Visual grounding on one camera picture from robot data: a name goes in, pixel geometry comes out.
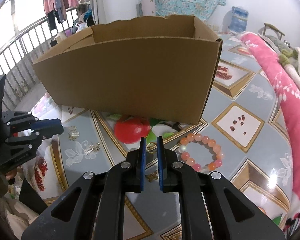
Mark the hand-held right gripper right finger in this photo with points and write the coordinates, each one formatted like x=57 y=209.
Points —
x=160 y=165

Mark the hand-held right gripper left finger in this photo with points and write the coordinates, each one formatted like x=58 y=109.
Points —
x=142 y=165

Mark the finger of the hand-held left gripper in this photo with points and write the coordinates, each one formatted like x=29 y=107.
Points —
x=47 y=123
x=50 y=132

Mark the gold butterfly charm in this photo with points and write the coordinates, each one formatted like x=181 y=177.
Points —
x=152 y=175

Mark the gold hoop earring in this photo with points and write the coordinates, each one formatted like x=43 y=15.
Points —
x=148 y=151

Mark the brown cardboard box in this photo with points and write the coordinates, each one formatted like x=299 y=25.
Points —
x=127 y=80

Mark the person's left hand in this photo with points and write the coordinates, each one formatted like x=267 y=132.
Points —
x=11 y=176

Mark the pair of pale shoes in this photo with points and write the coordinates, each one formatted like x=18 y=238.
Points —
x=21 y=87

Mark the metal railing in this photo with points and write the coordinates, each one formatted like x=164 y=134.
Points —
x=22 y=55

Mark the small black bag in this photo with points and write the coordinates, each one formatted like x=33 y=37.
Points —
x=53 y=43

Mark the beige trousers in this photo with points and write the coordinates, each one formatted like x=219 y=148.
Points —
x=17 y=220

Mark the white plastic bag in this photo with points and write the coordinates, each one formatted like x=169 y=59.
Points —
x=80 y=26

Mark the dark clothes pile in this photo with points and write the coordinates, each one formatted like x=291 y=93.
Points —
x=86 y=15

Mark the row of hanging clothes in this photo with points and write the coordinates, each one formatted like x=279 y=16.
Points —
x=52 y=0

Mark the pink floral blanket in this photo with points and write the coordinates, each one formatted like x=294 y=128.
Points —
x=290 y=105

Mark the blue water bottle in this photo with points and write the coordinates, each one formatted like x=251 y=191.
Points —
x=237 y=20

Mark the green cloth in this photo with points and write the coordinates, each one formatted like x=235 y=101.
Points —
x=286 y=56

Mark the wooden chair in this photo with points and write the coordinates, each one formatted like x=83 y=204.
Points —
x=272 y=27

